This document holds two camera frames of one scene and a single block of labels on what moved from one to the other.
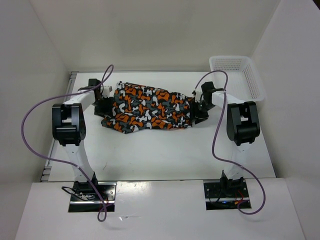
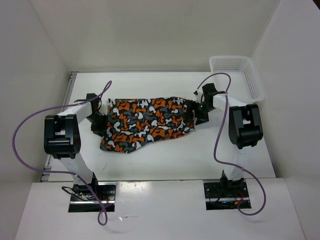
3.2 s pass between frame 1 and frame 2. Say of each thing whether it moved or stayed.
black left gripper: moved
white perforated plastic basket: stayed
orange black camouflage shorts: moved
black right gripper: stayed
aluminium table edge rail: stayed
